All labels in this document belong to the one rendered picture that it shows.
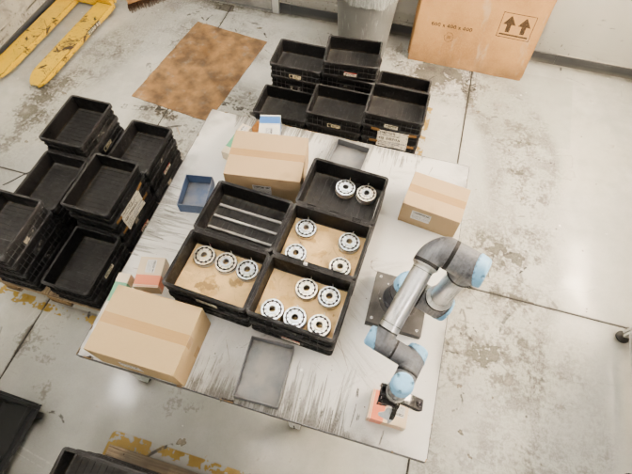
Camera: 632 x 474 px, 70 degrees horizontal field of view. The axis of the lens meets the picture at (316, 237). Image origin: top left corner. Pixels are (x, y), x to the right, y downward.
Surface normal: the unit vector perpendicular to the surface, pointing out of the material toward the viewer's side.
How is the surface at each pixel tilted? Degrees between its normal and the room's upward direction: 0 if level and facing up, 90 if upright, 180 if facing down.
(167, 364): 0
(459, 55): 72
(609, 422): 0
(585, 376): 0
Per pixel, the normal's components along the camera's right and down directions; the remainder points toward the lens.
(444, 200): 0.01, -0.50
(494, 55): -0.26, 0.64
